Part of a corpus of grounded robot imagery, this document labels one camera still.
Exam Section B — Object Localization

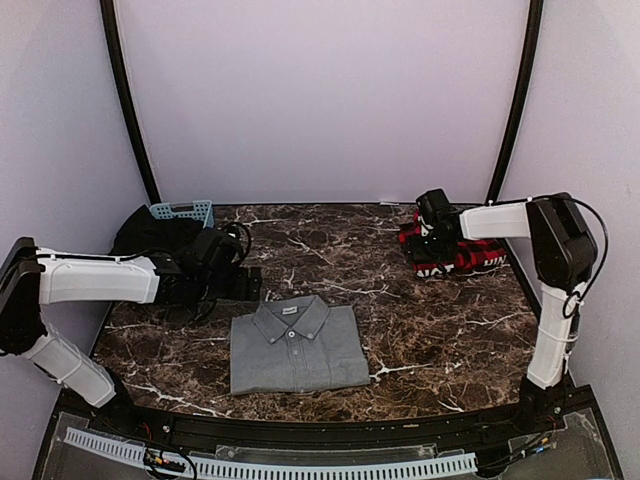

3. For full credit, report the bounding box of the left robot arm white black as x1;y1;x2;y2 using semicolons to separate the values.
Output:
1;237;262;436

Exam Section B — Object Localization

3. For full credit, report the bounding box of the light blue plastic basket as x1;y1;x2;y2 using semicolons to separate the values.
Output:
149;200;215;229

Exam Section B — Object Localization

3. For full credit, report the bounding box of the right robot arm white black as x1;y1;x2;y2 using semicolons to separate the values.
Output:
416;189;609;390

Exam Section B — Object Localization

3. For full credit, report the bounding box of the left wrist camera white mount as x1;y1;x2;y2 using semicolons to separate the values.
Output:
191;222;252;273

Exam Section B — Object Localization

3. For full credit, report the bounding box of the grey long sleeve shirt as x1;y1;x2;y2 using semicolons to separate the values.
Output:
230;295;370;396

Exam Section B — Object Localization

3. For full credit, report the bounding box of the black corner post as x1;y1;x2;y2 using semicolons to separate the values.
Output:
485;0;544;202
99;0;161;204

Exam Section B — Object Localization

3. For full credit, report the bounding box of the black curved front rail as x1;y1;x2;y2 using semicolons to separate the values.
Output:
87;405;551;451

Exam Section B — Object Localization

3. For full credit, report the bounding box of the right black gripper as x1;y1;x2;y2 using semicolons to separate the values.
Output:
405;230;454;263

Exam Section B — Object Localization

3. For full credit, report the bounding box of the black left corner post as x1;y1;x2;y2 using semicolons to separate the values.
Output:
99;0;161;204

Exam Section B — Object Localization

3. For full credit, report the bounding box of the white slotted cable duct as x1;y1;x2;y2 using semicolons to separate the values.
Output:
63;427;478;479

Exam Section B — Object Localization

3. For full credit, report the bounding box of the black right corner post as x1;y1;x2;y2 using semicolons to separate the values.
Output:
485;0;544;202

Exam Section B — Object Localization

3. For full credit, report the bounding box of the black garment in basket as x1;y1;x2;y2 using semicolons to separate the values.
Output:
109;206;204;255

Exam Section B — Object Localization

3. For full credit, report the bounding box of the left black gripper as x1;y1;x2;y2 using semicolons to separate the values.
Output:
196;266;262;303

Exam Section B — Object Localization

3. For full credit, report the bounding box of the red black plaid shirt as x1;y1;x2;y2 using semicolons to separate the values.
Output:
397;211;507;279

